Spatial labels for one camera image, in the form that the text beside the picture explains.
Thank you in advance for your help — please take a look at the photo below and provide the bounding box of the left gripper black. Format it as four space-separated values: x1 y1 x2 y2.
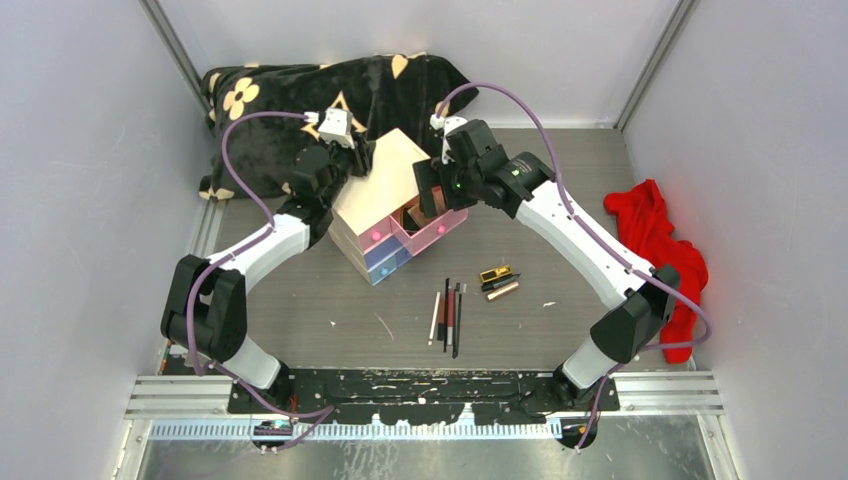
324 140 378 211

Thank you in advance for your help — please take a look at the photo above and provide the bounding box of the brown eyeshadow palette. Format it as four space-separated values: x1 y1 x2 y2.
402 187 448 229

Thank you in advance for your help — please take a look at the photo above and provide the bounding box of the pastel mini drawer organizer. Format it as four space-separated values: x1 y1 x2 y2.
328 129 468 286

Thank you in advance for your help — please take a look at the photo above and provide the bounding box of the black round compact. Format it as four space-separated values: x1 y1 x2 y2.
402 218 421 235

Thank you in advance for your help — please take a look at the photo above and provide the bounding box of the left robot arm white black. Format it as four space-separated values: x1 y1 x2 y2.
160 134 375 413

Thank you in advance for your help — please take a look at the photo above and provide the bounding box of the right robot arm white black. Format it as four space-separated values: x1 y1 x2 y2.
413 115 681 411

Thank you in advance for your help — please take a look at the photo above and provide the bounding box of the red makeup pencil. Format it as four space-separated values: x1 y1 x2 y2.
445 288 456 348

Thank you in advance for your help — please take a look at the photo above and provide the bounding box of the white makeup pencil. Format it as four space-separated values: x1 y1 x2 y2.
427 291 442 346

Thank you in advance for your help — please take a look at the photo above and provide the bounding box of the black floral plush blanket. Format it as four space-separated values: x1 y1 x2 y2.
199 53 479 200

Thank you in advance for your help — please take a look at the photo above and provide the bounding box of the gold black lipstick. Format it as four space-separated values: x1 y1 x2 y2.
480 265 512 284

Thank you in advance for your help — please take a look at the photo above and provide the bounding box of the rose gold lipstick tube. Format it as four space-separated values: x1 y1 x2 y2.
486 281 520 302

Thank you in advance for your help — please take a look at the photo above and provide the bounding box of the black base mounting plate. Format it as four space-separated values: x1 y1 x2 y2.
227 368 621 427

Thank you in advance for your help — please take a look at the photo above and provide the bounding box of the red cloth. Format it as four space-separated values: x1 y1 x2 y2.
603 179 709 364

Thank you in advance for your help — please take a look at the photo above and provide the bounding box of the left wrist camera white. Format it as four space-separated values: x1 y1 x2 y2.
317 108 355 149

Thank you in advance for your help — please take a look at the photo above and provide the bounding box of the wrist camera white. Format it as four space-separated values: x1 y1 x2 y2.
430 114 468 165
317 108 355 149

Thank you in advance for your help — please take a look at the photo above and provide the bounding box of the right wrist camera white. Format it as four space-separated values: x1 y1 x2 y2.
430 114 468 165

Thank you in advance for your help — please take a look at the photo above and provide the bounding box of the aluminium slotted rail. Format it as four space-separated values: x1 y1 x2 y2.
150 419 562 441

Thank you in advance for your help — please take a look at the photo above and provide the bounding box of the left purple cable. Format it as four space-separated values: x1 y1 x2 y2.
184 111 333 452

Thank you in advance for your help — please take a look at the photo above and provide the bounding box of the purple cable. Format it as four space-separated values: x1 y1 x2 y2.
433 82 713 452
184 111 333 452

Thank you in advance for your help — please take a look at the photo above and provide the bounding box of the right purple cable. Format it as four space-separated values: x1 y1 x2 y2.
433 82 713 452

